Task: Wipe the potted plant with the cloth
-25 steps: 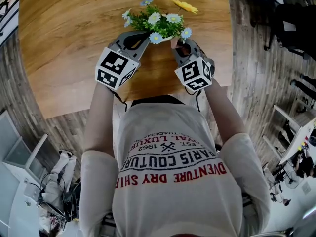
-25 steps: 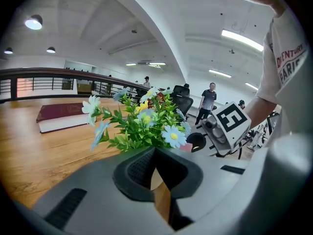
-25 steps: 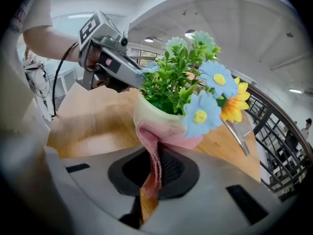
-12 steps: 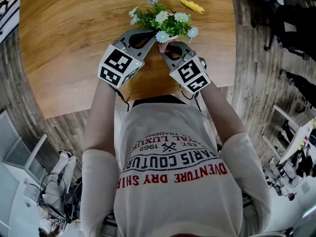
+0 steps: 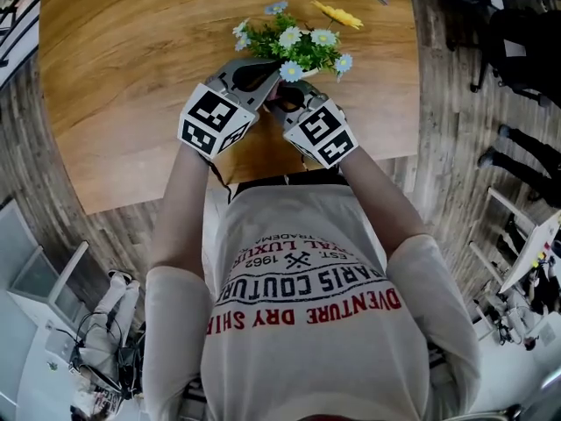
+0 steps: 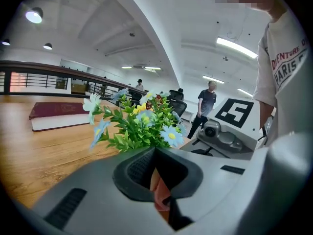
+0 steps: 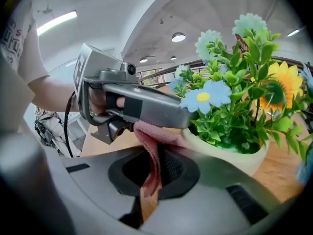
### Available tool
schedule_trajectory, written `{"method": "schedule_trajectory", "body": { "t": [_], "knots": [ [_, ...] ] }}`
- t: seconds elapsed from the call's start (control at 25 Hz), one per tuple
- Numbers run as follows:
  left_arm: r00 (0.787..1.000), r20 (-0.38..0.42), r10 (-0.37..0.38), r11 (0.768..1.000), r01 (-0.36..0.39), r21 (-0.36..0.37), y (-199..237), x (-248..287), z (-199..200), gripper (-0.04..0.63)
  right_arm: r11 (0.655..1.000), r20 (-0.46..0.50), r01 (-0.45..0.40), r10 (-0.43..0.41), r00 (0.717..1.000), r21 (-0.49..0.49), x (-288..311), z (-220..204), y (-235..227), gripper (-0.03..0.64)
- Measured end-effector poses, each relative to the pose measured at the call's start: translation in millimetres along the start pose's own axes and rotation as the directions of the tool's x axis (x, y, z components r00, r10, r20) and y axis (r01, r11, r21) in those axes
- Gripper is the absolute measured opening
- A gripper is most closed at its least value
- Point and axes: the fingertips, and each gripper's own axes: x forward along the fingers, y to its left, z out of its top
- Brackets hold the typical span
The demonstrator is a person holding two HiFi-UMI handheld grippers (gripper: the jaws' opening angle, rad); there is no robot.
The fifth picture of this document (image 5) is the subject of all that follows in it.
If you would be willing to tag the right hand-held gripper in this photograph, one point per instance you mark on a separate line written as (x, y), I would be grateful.
(322, 130)

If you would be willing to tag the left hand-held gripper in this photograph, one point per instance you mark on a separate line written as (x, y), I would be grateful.
(212, 114)

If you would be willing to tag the potted plant with daisy flowers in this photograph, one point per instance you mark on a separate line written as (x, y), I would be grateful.
(302, 44)

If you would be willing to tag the person's left forearm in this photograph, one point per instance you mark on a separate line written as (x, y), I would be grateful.
(184, 209)

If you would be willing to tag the person's right forearm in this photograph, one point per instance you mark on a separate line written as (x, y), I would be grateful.
(381, 200)

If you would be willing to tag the white printed shirt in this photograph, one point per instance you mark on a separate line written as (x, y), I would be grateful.
(307, 314)

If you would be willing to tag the black office chair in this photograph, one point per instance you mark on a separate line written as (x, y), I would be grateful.
(517, 55)

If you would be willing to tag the white cabinet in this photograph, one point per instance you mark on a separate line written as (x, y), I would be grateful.
(30, 270)

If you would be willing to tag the white table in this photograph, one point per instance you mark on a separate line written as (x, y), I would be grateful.
(532, 252)

